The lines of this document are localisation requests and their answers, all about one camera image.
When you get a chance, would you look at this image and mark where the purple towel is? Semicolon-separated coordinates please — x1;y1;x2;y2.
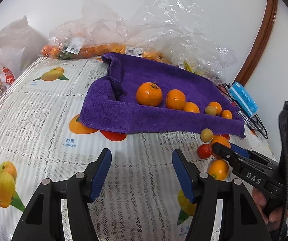
79;53;245;137

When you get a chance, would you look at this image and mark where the blue tissue pack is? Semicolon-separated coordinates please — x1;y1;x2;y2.
229;82;259;117

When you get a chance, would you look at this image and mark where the red tomato on table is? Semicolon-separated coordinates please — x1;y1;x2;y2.
197;144;212;159

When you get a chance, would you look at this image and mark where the white plastic bag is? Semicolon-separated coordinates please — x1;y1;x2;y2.
0;16;47;79

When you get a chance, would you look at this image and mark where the brown wooden door frame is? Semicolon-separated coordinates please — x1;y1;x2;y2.
234;0;278;86

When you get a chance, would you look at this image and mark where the orange kumquat on table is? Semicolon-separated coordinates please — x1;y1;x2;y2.
208;159;229;181

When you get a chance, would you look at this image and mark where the person's right hand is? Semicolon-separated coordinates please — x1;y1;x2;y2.
252;188;283;231

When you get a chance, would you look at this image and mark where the small yellow-green fruit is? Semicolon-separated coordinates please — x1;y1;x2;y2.
200;128;213;143

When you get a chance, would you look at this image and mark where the large orange mandarin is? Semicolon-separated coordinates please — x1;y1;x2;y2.
136;82;163;107

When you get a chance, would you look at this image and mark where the clear bag of yellow fruit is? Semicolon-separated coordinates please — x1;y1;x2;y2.
162;34;237;85

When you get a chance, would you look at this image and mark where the round orange mandarin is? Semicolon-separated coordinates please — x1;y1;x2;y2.
165;89;186;110

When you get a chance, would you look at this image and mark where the black cable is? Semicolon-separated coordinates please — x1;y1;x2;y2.
217;82;269;140

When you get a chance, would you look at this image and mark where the clear bag of kumquats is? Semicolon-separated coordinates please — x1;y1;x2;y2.
115;0;204;64

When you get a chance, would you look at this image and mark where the brown-green round fruit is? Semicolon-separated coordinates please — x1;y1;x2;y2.
204;106;217;116

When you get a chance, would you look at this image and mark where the clear bag of mandarins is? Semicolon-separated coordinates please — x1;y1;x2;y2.
41;0;128;60

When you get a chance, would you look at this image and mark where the small orange kumquat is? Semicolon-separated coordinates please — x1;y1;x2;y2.
183;102;200;113

